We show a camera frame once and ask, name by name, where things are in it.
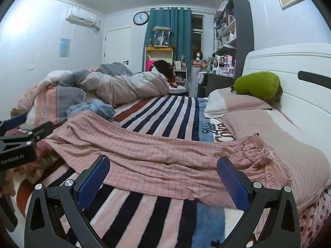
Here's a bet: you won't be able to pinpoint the white door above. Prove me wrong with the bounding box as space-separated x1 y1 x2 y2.
105 26 133 71

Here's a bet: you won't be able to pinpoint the mannequin head with wig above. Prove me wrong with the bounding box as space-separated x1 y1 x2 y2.
193 48 204 63

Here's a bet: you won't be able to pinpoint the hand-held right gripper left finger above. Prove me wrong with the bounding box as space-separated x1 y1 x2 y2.
24 154 111 248

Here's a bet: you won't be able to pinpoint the white air conditioner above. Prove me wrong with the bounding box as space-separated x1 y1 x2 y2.
65 6 101 31

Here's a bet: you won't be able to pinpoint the white headboard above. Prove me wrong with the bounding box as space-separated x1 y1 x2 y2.
242 43 331 161

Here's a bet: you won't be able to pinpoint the teal curtain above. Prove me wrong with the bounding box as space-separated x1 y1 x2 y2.
143 6 192 75

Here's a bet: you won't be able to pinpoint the round wall clock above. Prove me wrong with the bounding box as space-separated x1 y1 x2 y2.
133 12 150 26

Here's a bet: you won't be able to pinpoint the grey and beige quilt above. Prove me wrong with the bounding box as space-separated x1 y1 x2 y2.
55 63 170 106

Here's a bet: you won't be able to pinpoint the dark shelf unit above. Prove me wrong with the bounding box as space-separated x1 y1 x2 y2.
213 0 254 78

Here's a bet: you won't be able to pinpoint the white and beige pillow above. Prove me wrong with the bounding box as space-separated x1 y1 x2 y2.
204 87 273 119

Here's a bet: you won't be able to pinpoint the white fluffy blanket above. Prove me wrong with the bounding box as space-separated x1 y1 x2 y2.
47 70 72 83

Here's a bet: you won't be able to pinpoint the glass display case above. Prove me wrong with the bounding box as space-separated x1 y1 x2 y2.
152 26 171 47

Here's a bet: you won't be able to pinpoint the dark desk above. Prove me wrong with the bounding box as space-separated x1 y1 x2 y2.
198 71 234 97

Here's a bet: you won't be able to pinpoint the pink checked pants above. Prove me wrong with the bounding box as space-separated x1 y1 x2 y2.
43 110 293 210

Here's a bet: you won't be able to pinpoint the person's left hand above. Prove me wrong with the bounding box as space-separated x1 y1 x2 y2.
0 170 17 197

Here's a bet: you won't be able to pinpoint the beige textured pillow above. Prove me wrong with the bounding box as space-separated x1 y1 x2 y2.
220 110 331 212

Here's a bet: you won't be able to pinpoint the white small rack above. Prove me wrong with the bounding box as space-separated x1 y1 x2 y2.
174 61 187 81

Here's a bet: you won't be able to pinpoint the dusty red cloth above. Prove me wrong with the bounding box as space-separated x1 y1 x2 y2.
35 138 61 166

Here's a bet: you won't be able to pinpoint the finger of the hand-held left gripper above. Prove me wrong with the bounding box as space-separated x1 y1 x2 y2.
24 121 55 142
0 113 28 133

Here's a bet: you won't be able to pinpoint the striped plush blanket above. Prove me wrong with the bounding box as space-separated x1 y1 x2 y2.
13 94 246 248

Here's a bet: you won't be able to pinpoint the light blue jeans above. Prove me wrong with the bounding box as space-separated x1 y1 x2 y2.
67 99 116 122

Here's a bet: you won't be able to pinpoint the polka dot bed sheet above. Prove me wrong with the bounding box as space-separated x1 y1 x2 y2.
299 188 331 248

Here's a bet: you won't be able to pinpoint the small pale wall poster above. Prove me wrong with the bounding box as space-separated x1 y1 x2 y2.
60 38 71 58

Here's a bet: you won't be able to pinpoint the yellow shelf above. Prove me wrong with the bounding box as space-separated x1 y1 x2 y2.
144 46 174 72

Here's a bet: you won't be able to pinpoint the window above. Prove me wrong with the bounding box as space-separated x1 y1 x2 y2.
191 14 215 68

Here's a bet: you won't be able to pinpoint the pink and grey blanket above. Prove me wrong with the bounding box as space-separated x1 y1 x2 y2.
10 85 68 130

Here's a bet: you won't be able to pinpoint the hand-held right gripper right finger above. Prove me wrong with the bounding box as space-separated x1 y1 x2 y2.
217 156 302 248

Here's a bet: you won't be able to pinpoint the green plush toy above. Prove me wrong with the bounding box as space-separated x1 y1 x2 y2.
231 71 283 101

